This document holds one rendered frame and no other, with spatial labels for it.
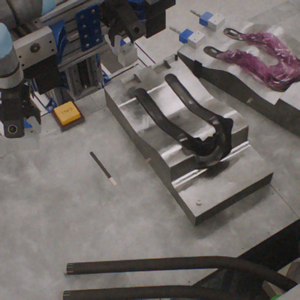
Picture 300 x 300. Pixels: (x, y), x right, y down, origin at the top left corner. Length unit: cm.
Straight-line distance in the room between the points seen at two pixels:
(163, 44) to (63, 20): 124
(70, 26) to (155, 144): 61
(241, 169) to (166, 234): 28
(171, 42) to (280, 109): 149
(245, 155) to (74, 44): 76
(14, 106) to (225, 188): 59
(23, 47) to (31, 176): 38
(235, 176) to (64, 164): 50
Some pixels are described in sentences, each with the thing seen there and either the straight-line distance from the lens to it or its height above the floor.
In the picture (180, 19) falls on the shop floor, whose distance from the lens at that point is 310.
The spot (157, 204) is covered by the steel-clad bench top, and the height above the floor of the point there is 80.
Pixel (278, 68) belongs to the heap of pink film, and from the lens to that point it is 164.
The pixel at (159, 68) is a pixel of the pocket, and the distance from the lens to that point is 165.
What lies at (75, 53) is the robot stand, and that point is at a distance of 191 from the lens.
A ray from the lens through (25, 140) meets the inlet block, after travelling 142.
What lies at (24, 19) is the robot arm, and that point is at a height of 124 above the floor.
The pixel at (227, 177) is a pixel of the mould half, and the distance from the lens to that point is 142.
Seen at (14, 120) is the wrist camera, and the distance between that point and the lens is 129.
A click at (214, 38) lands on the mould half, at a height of 85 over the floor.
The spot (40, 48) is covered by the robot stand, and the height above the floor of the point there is 95.
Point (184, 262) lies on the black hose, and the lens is 126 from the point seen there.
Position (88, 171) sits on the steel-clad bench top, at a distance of 151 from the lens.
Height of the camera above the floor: 208
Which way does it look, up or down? 57 degrees down
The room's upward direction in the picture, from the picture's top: 3 degrees counter-clockwise
